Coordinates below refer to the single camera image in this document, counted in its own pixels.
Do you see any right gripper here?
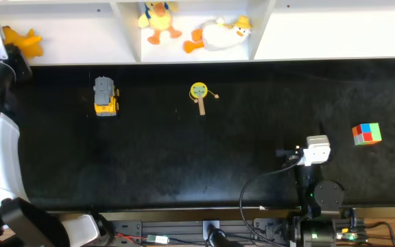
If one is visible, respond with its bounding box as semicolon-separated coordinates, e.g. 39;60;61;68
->
275;148;304;166

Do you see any many-coloured puzzle cube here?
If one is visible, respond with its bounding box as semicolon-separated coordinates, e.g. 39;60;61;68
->
351;122;383;146

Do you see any yellow rattle drum toy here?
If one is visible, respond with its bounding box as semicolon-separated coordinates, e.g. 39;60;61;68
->
189;82;220;117

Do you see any grey and yellow toy truck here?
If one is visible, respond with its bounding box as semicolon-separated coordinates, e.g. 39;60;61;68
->
93;75;120;117

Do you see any yellow rubber duck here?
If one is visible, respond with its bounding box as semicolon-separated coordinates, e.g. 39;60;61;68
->
1;25;45;59

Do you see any white plush duck yellow hat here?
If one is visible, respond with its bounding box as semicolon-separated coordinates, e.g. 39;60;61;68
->
182;14;253;54

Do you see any white shelf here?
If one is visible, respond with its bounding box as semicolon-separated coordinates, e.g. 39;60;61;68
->
0;0;395;68

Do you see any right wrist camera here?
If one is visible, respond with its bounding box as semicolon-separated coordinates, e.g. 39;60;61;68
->
301;134;332;167

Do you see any mounting rail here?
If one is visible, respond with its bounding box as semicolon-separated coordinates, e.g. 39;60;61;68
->
108;217;395;247

